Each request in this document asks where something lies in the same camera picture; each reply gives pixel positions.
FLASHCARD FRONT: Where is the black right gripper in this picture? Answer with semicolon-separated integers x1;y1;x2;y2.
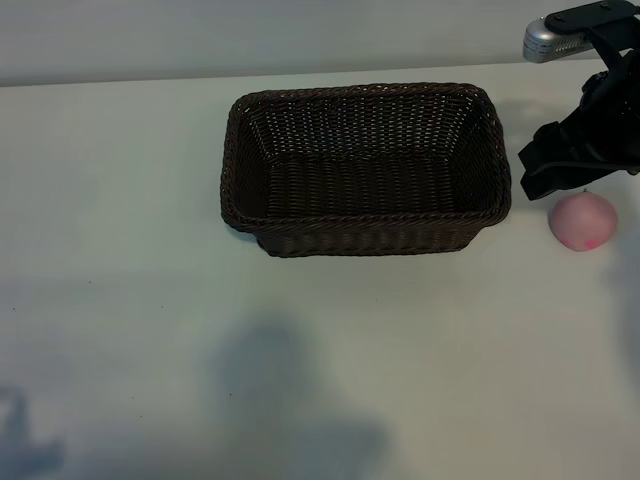
517;54;640;202

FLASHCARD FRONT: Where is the pink peach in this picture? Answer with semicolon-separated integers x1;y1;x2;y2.
548;189;619;252

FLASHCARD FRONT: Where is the dark brown wicker basket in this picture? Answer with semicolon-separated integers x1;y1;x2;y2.
219;82;514;259

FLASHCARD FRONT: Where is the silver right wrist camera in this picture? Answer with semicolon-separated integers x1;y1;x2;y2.
522;17;599;64

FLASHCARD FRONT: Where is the black right camera mount bracket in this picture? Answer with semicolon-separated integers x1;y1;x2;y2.
543;0;634;76

